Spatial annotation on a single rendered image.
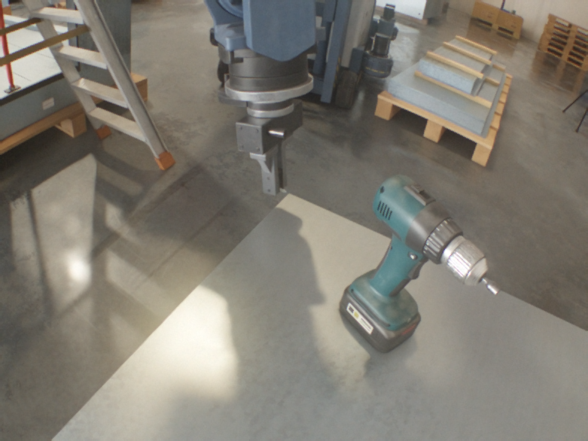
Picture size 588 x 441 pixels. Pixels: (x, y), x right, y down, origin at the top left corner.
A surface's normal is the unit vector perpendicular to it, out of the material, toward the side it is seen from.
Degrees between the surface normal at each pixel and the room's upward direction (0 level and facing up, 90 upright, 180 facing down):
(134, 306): 0
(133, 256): 0
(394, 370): 0
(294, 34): 82
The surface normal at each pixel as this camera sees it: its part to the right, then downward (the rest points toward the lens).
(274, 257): 0.13, -0.75
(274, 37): 0.33, 0.54
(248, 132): -0.47, 0.53
